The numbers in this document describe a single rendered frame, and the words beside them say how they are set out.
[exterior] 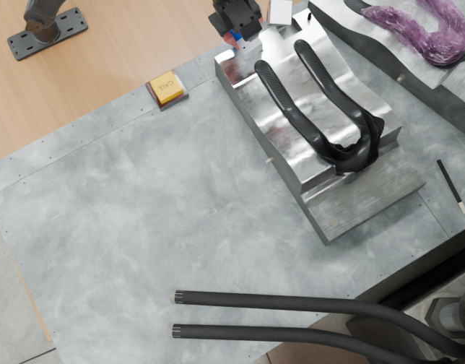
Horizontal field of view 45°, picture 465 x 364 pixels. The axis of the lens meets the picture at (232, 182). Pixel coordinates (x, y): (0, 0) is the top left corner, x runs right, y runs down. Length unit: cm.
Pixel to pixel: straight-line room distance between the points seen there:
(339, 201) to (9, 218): 76
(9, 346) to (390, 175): 149
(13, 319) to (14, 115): 95
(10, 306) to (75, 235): 92
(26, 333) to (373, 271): 133
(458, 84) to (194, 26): 66
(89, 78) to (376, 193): 75
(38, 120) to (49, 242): 30
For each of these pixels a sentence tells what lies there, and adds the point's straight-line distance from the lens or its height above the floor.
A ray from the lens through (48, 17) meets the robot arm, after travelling 140.
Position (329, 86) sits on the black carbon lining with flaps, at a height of 88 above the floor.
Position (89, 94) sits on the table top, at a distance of 144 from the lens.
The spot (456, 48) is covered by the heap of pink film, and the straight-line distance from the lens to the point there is 144.
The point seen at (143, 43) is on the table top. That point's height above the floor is 80.
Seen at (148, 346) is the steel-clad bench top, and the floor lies 80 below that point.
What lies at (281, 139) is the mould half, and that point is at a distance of 124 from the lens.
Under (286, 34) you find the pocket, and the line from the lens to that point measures 140.
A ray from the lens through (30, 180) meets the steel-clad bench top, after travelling 140.
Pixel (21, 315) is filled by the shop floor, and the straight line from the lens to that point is 220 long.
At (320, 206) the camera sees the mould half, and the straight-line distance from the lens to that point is 125.
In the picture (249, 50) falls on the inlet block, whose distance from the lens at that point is 129.
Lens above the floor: 206
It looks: 74 degrees down
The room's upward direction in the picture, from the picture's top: 1 degrees counter-clockwise
